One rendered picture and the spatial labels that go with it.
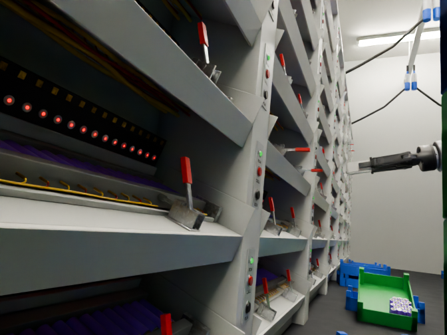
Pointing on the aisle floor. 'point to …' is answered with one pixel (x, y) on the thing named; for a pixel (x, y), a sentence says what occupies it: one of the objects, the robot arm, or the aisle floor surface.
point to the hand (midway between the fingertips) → (358, 167)
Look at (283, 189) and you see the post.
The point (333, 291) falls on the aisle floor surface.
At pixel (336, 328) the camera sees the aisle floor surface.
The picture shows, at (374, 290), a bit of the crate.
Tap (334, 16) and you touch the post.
